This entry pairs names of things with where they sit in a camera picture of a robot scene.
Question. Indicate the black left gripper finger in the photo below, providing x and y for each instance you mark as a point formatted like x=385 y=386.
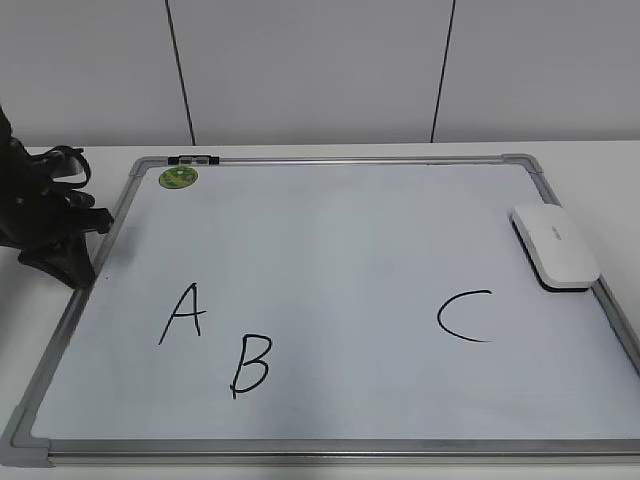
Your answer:
x=66 y=260
x=83 y=216

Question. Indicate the green round magnet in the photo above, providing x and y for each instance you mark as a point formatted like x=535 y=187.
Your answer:
x=177 y=178

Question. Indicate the black silver frame clip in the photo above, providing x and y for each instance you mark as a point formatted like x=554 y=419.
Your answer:
x=193 y=160

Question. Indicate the white whiteboard eraser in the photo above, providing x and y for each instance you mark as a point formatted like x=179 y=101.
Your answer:
x=561 y=258

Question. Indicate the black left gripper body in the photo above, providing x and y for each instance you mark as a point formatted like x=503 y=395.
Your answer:
x=33 y=205

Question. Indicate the grey framed whiteboard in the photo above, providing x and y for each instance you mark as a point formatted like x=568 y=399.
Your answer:
x=309 y=310

